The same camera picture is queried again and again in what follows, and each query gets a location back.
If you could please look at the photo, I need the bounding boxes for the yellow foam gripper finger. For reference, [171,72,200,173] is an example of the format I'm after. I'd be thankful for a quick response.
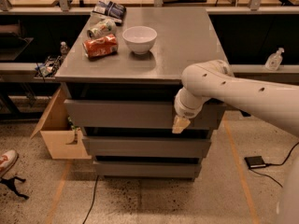
[172,115,191,133]

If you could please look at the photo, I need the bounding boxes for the grey top drawer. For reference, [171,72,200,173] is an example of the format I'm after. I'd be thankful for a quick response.
[64,98,226,131]

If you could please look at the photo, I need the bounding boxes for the grey drawer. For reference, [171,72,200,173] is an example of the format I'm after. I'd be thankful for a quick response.
[93,161,201,179]
[82,136,211,158]
[64,98,226,131]

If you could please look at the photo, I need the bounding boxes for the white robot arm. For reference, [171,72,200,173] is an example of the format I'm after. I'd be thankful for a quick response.
[172,60,299,224]

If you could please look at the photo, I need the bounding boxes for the grey drawer cabinet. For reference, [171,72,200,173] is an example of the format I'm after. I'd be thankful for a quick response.
[54,7,236,182]

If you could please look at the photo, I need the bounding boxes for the grey middle drawer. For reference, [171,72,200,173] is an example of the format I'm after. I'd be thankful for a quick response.
[82,136,211,158]

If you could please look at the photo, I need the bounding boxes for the grey bottom drawer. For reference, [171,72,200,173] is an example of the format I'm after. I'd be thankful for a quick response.
[93,161,201,179]

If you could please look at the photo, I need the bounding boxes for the black foot pedal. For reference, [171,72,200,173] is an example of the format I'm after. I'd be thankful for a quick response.
[244,156,266,169]

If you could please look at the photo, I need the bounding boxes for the white ceramic bowl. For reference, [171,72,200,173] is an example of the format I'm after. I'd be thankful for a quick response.
[122,26,157,54]

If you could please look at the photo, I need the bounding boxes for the orange soda can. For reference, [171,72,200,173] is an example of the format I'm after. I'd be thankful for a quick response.
[82,34,118,58]

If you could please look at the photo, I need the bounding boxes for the clear sanitizer pump bottle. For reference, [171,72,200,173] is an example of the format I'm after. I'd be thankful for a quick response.
[264,48,284,71]

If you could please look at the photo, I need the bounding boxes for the green white soda can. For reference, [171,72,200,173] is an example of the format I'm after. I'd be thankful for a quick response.
[87,19,117,39]

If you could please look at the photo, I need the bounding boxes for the cardboard box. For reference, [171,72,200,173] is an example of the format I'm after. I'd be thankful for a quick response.
[31,88,91,160]

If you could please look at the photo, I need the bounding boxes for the grey metal workbench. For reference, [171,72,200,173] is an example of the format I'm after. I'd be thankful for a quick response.
[0,0,299,117]

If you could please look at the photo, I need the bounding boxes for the blue chip bag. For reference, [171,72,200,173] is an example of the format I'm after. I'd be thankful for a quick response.
[93,0,126,24]

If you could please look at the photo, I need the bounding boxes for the small plastic water bottle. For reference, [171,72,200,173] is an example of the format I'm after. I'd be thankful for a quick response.
[60,41,69,59]

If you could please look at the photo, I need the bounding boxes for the white orange sneaker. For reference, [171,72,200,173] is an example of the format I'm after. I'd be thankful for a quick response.
[0,149,18,177]

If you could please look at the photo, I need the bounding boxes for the black tripod stand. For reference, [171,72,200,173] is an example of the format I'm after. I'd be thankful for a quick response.
[0,176,29,200]

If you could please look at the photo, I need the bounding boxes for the black pedal cable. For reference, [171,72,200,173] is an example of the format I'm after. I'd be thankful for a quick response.
[249,140,299,189]

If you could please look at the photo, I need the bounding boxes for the black floor power cable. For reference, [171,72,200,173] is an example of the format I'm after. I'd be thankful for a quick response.
[81,175,100,224]

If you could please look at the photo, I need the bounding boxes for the wire basket with items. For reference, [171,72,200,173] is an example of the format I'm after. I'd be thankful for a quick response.
[36,56,62,78]

